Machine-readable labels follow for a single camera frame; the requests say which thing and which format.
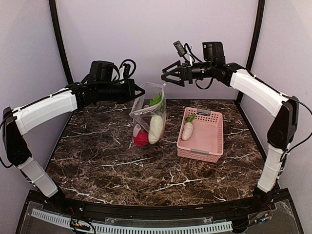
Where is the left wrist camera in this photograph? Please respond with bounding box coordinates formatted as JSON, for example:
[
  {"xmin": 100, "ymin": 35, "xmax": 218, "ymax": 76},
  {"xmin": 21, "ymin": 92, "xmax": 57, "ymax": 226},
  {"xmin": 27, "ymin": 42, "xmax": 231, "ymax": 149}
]
[{"xmin": 112, "ymin": 58, "xmax": 137, "ymax": 83}]

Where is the white toy radish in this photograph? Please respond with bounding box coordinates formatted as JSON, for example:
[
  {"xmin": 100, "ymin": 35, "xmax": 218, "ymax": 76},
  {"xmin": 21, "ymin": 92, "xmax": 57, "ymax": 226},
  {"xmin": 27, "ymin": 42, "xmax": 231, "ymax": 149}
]
[
  {"xmin": 148, "ymin": 115, "xmax": 163, "ymax": 144},
  {"xmin": 181, "ymin": 122, "xmax": 194, "ymax": 141}
]

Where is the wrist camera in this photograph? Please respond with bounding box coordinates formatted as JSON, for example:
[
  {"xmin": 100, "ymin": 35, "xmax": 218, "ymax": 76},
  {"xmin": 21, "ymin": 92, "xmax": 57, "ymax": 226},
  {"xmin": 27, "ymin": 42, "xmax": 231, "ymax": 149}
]
[
  {"xmin": 112, "ymin": 58, "xmax": 137, "ymax": 83},
  {"xmin": 173, "ymin": 40, "xmax": 195, "ymax": 66}
]

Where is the white slotted cable duct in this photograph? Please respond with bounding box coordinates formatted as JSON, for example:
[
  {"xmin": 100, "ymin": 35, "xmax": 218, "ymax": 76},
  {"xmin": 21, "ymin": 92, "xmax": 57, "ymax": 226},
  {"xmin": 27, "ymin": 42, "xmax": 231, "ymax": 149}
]
[{"xmin": 31, "ymin": 208, "xmax": 233, "ymax": 234}]

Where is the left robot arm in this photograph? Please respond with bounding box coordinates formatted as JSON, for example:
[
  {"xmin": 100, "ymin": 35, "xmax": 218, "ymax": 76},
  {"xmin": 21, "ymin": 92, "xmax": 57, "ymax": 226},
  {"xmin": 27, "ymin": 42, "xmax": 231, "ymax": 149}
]
[{"xmin": 0, "ymin": 59, "xmax": 145, "ymax": 213}]

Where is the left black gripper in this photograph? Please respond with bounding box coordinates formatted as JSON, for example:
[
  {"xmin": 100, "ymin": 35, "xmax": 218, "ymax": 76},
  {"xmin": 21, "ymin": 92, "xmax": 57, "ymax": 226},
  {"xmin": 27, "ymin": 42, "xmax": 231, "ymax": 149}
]
[{"xmin": 98, "ymin": 78, "xmax": 146, "ymax": 103}]

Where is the black frame post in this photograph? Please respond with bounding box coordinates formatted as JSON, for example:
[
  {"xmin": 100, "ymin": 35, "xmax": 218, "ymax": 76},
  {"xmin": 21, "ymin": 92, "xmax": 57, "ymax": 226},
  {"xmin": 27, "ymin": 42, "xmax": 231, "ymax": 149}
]
[
  {"xmin": 236, "ymin": 0, "xmax": 266, "ymax": 105},
  {"xmin": 49, "ymin": 0, "xmax": 74, "ymax": 84}
]

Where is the right black frame post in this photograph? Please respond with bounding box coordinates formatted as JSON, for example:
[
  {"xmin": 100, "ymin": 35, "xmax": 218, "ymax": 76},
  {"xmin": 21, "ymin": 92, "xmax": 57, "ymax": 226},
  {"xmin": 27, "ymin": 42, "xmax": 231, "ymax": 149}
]
[{"xmin": 236, "ymin": 0, "xmax": 266, "ymax": 105}]

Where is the black front rail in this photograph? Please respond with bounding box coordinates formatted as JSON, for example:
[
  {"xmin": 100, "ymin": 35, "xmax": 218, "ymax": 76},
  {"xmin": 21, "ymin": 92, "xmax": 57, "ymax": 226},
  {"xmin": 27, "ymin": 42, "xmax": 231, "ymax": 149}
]
[{"xmin": 26, "ymin": 190, "xmax": 291, "ymax": 222}]

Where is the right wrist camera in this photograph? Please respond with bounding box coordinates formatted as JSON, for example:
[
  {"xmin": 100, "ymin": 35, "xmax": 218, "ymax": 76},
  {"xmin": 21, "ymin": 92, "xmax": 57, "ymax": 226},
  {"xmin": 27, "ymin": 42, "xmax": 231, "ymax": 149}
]
[{"xmin": 173, "ymin": 40, "xmax": 195, "ymax": 66}]

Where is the clear zip top bag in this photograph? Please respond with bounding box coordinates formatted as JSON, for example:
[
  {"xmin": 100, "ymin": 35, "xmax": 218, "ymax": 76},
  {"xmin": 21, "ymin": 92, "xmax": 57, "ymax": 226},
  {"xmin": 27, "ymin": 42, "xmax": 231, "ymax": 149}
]
[{"xmin": 130, "ymin": 82, "xmax": 167, "ymax": 148}]

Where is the red toy strawberry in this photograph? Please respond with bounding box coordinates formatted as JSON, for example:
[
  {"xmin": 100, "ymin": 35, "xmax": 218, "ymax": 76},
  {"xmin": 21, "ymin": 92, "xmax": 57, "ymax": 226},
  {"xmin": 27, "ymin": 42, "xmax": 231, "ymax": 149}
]
[{"xmin": 133, "ymin": 130, "xmax": 149, "ymax": 147}]

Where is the green toy leaf vegetable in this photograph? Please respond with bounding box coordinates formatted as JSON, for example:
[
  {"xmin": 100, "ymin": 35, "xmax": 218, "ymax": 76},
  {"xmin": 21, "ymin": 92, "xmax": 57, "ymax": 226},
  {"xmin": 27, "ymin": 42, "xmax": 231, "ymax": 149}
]
[{"xmin": 149, "ymin": 93, "xmax": 162, "ymax": 106}]

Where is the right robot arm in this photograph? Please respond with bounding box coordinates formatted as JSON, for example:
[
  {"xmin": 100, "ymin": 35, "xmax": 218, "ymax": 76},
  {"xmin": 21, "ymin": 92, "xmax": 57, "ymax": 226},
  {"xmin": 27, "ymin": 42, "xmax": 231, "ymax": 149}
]
[{"xmin": 161, "ymin": 41, "xmax": 301, "ymax": 212}]

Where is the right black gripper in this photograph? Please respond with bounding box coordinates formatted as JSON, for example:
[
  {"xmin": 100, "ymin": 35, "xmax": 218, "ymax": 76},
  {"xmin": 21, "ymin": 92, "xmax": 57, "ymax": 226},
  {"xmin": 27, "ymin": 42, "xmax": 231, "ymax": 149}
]
[{"xmin": 162, "ymin": 59, "xmax": 215, "ymax": 86}]

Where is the left black frame post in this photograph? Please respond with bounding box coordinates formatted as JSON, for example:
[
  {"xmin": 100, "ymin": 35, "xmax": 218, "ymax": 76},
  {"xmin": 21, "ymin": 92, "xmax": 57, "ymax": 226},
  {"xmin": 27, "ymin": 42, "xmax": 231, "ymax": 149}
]
[{"xmin": 49, "ymin": 0, "xmax": 74, "ymax": 84}]

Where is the pink plastic basket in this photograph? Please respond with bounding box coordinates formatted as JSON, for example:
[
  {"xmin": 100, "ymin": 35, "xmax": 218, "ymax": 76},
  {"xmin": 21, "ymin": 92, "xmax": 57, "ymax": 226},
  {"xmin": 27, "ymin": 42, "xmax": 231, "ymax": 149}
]
[{"xmin": 176, "ymin": 107, "xmax": 224, "ymax": 163}]

